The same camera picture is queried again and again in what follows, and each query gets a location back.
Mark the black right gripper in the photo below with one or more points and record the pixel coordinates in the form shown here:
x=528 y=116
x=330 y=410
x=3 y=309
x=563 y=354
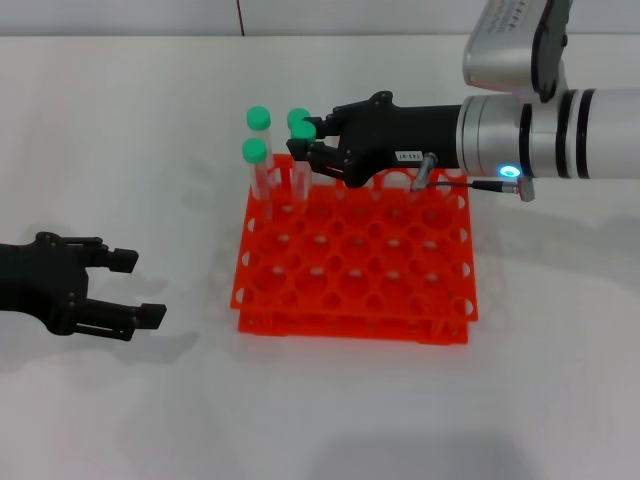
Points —
x=410 y=137

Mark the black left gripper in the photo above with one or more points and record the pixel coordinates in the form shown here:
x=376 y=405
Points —
x=45 y=285

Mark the green capped clear test tube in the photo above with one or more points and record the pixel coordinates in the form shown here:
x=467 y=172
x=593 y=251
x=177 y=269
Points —
x=297 y=115
x=258 y=117
x=253 y=150
x=302 y=131

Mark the orange test tube rack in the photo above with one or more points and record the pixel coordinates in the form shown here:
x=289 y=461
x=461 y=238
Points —
x=350 y=300

